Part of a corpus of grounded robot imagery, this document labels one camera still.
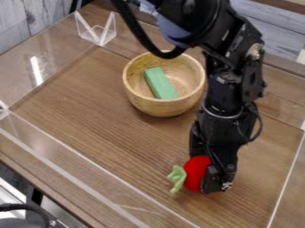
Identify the wooden bowl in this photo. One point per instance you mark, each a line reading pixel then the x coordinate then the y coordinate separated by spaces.
pixel 186 75

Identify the green rectangular block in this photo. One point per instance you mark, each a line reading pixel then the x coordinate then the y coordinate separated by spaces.
pixel 159 84

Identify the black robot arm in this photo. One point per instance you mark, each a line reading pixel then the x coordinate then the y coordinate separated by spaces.
pixel 231 44

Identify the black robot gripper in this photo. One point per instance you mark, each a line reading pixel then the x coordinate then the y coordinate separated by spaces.
pixel 217 136

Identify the clear acrylic table barrier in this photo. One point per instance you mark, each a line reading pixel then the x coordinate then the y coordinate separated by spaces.
pixel 106 201

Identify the black metal bracket with bolt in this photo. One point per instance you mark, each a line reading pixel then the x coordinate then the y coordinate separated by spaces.
pixel 41 218

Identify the red plush tomato toy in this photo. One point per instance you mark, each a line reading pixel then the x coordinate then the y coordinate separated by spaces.
pixel 187 176

